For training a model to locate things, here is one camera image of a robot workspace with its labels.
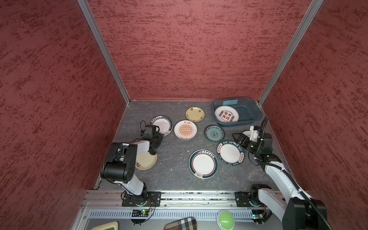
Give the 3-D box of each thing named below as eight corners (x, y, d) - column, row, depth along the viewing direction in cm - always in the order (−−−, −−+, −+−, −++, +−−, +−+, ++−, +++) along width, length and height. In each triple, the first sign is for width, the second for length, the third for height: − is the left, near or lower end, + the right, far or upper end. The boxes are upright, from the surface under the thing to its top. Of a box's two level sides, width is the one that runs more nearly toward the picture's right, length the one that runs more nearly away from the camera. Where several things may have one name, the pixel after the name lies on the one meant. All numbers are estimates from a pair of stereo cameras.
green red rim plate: (188, 178, 83) (188, 178, 82) (188, 150, 95) (188, 149, 93) (219, 178, 83) (220, 178, 82) (215, 150, 95) (216, 149, 93)
